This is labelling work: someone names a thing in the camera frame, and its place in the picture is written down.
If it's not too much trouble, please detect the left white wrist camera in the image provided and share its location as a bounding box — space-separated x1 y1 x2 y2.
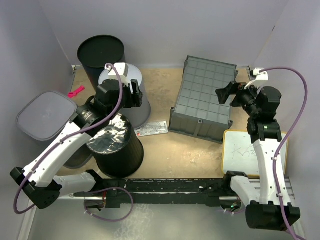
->
104 62 129 86

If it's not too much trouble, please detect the light grey plastic bucket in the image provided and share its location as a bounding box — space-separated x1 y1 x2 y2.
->
98 63 151 129

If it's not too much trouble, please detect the clear plastic label card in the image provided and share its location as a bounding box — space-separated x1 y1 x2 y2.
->
134 120 169 138

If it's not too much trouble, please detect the grey rectangular plastic crate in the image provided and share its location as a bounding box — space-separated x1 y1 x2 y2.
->
168 55 238 144

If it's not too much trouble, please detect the grey ribbed laundry basket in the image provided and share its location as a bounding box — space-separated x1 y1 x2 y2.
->
15 91 78 165

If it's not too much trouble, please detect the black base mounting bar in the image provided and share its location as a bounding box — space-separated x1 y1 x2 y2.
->
74 178 240 208

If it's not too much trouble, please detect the dark blue cylindrical bin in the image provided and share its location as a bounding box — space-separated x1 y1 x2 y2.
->
77 35 126 89

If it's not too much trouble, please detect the small whiteboard with yellow frame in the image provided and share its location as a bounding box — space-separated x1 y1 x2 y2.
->
222 130 280 178

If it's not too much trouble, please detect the black cylindrical bin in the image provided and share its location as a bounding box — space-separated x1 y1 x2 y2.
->
86 113 144 179

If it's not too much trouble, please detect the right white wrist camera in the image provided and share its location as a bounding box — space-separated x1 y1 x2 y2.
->
244 67 269 89

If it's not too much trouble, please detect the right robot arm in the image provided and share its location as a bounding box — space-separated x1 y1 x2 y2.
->
215 81 301 232

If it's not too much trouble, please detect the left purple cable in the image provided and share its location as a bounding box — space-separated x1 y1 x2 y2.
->
12 63 135 222

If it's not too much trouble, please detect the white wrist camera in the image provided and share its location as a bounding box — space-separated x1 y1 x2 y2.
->
104 62 129 86
244 67 269 89

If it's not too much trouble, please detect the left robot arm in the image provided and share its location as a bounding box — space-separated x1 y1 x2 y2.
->
10 79 143 215

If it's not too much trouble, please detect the pink plastic clip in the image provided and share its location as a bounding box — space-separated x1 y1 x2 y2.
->
67 85 85 98

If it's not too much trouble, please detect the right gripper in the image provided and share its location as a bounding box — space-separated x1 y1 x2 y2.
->
216 80 262 117

